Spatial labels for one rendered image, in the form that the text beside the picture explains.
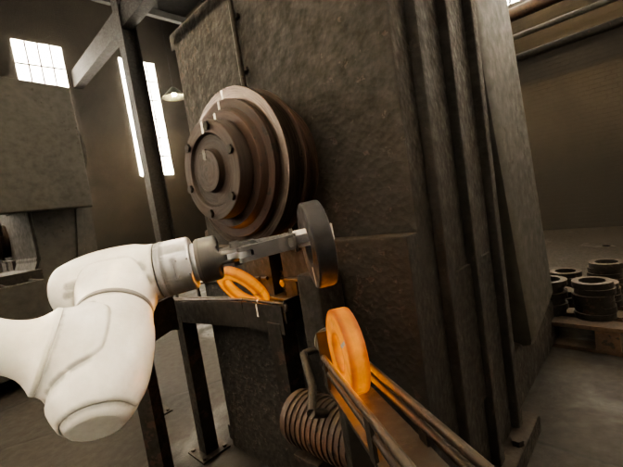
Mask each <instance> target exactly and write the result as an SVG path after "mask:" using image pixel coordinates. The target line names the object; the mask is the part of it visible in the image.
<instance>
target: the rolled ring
mask: <svg viewBox="0 0 623 467"><path fill-rule="evenodd" d="M223 269H224V277H223V278H222V279H221V280H217V283H218V284H219V286H220V287H221V289H222V290H223V291H224V292H225V293H226V294H227V295H228V296H229V297H247V298H256V299H264V300H270V296H269V293H268V291H267V290H266V288H265V287H264V286H263V285H262V284H261V283H260V282H259V281H258V280H257V279H256V278H254V277H253V276H252V275H250V274H248V273H247V272H245V271H242V270H240V269H238V268H235V267H230V266H227V267H224V268H223ZM232 281H234V282H237V283H239V284H241V285H243V286H245V287H246V288H247V290H249V291H250V292H251V293H252V294H253V296H251V295H249V294H247V293H245V292H243V291H242V290H240V289H239V288H238V287H237V286H236V285H235V284H234V283H233V282H232Z"/></svg>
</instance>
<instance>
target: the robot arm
mask: <svg viewBox="0 0 623 467"><path fill-rule="evenodd" d="M288 231H289V233H283V234H278V235H274V236H269V237H264V238H260V239H255V240H254V239H248V240H243V241H238V240H236V241H233V242H229V246H228V247H224V248H219V245H218V242H217V239H216V237H215V236H213V235H211V236H207V237H202V238H198V239H195V241H193V244H192V243H191V241H190V239H189V238H188V237H182V238H178V239H173V240H169V241H165V242H157V243H156V244H150V245H136V244H133V245H126V246H115V247H111V248H107V249H103V250H99V251H96V252H93V253H89V254H86V255H84V256H81V257H78V258H76V259H73V260H71V261H69V262H67V263H65V264H63V265H61V266H60V267H58V268H57V269H55V270H54V271H53V273H52V274H51V276H50V278H49V281H48V285H47V297H48V301H49V303H50V306H51V307H52V309H53V311H52V312H50V313H48V314H46V315H45V316H43V317H40V318H37V319H31V320H9V319H3V318H0V375H1V376H5V377H7V378H10V379H12V380H14V381H16V382H17V383H18V384H19V385H20V386H21V387H22V388H23V389H24V391H25V393H26V395H27V396H28V397H30V398H38V399H40V400H41V401H43V403H44V415H45V417H46V419H47V420H48V422H49V424H50V425H51V427H52V428H53V429H54V430H55V432H56V433H57V434H58V435H60V436H63V437H66V438H67V439H69V440H71V441H79V442H83V441H92V440H97V439H99V438H102V437H105V436H108V435H111V434H113V433H115V432H117V431H118V430H120V429H121V428H122V427H123V426H124V425H125V424H126V423H127V422H128V421H129V420H130V418H131V417H132V416H133V414H134V412H135V411H136V409H137V407H138V405H139V403H140V401H141V400H142V398H143V396H144V394H145V392H146V389H147V386H148V383H149V380H150V376H151V372H152V366H153V359H154V352H155V326H154V318H153V315H154V310H155V308H156V306H157V305H158V300H159V299H161V298H164V297H172V296H174V295H178V294H182V293H184V292H187V291H191V290H195V289H196V290H197V289H198V288H199V287H200V281H201V282H202V283H209V282H213V281H217V280H221V279H222V278H223V277H224V269H223V264H230V263H234V266H238V265H242V264H244V263H246V262H248V261H252V260H256V259H260V258H264V257H267V256H271V255H274V254H278V253H281V252H285V251H288V250H294V249H295V251H296V252H298V251H299V247H303V246H310V245H311V244H310V240H309V237H308V234H307V232H306V229H300V230H296V231H292V229H288Z"/></svg>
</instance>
